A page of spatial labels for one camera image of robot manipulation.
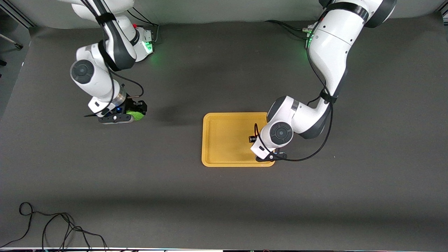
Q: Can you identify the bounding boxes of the yellow plastic tray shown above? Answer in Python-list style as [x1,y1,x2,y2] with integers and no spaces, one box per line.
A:
[202,112,276,167]

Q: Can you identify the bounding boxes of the loose thin black cable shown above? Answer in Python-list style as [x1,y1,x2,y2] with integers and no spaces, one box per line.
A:
[0,202,109,251]

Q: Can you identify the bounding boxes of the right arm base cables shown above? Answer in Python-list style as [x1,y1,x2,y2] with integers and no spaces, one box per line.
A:
[127,6,160,44]

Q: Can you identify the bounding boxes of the dark grey table cloth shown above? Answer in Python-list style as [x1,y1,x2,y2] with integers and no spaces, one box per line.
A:
[0,14,448,250]

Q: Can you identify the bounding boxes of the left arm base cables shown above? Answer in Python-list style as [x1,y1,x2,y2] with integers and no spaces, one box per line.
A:
[264,19,317,40]

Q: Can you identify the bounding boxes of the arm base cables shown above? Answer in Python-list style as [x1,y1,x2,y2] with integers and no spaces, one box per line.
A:
[264,19,317,40]
[127,6,160,44]

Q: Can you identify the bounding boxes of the green apple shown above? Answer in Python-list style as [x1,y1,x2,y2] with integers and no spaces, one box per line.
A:
[126,110,146,122]

